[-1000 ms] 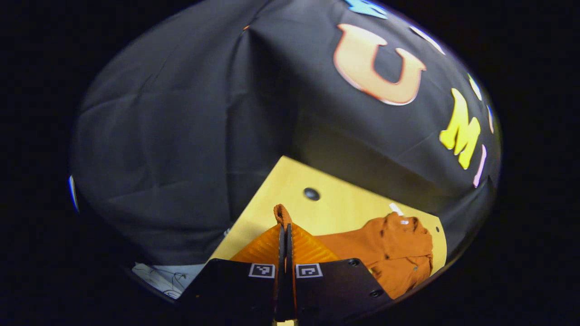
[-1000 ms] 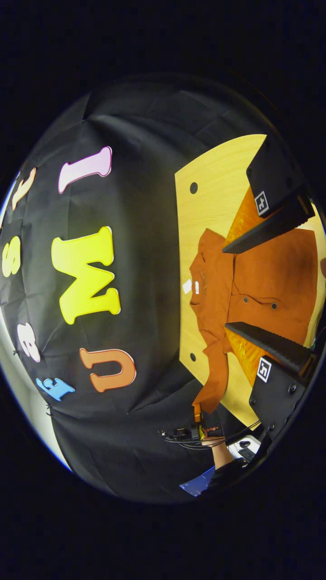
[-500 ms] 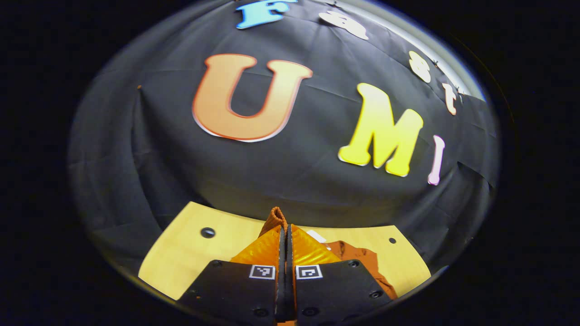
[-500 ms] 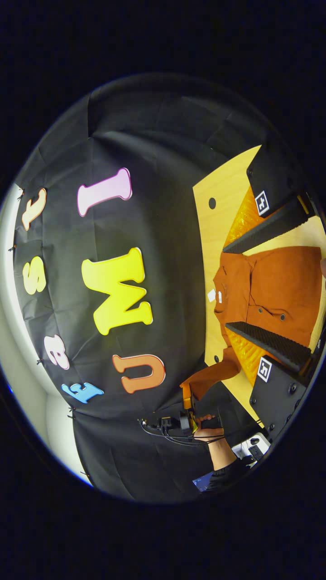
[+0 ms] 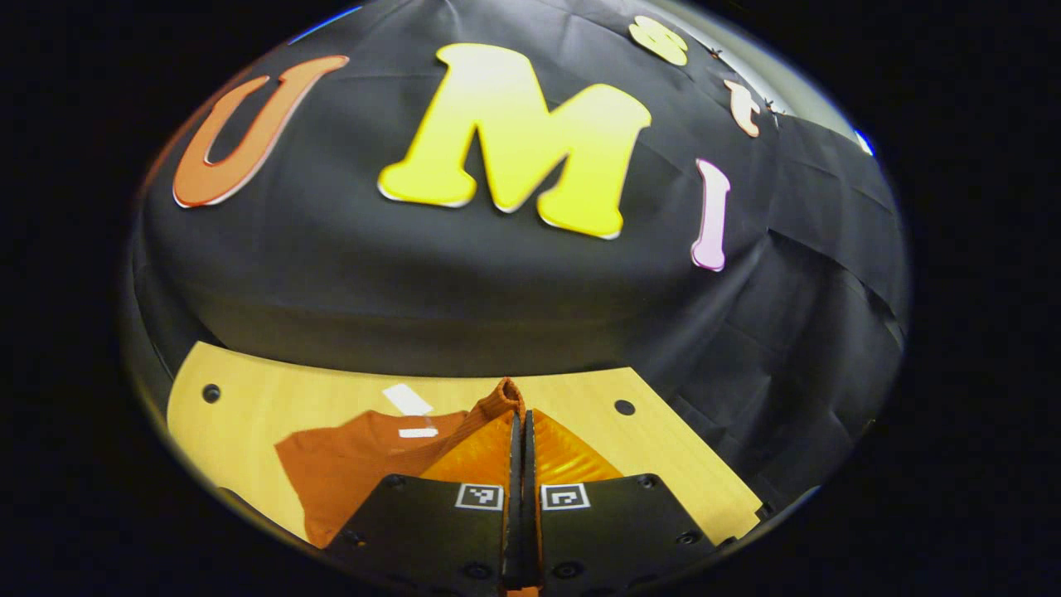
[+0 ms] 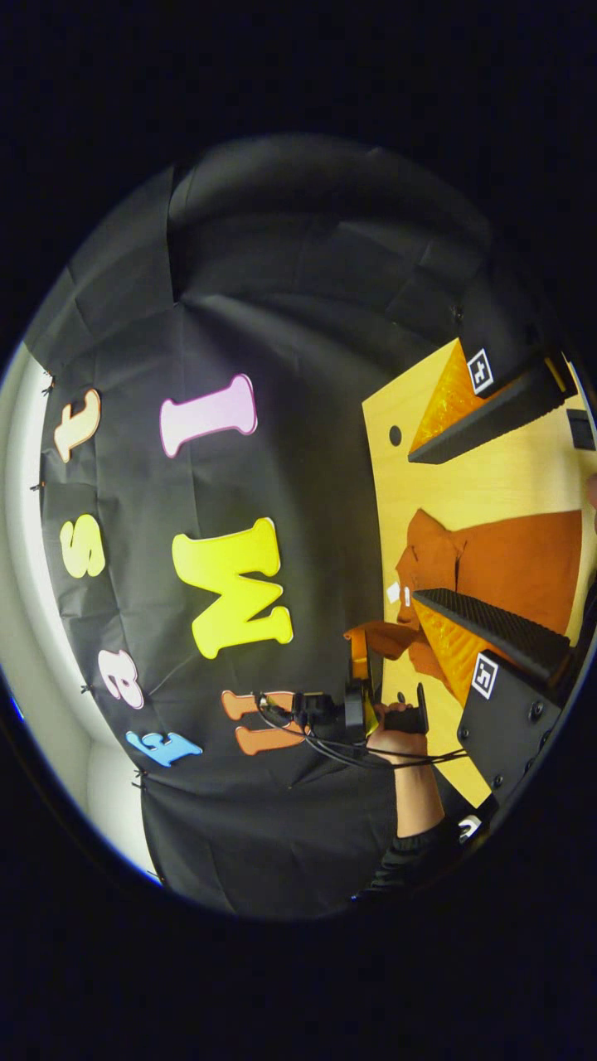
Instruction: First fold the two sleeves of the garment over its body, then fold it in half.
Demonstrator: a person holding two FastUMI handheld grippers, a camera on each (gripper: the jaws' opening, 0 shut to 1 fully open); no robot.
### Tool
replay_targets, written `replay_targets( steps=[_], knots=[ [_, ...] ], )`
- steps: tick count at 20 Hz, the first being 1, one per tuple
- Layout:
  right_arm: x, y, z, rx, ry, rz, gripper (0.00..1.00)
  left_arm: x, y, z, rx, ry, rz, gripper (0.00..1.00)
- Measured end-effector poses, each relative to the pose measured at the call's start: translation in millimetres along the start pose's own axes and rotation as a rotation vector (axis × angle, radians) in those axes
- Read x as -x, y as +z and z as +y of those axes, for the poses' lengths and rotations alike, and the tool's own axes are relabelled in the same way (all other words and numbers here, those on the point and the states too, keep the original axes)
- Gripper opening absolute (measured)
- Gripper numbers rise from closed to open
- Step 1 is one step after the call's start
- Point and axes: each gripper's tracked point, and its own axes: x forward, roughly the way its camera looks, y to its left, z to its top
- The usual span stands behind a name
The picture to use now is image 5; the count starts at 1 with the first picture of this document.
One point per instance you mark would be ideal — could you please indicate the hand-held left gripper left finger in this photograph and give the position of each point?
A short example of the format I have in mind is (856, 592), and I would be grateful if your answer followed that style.
(423, 531)

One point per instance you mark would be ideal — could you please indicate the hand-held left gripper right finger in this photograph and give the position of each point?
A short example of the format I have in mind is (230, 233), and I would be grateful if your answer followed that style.
(622, 531)

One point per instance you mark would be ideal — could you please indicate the orange button-up shirt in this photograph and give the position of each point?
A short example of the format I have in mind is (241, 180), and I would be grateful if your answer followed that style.
(348, 464)

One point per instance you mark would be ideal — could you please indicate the white tape strip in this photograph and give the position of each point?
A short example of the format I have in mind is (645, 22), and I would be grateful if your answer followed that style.
(406, 400)

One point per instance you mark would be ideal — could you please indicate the black backdrop cloth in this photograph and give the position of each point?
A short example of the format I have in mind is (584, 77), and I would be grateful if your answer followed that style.
(414, 282)

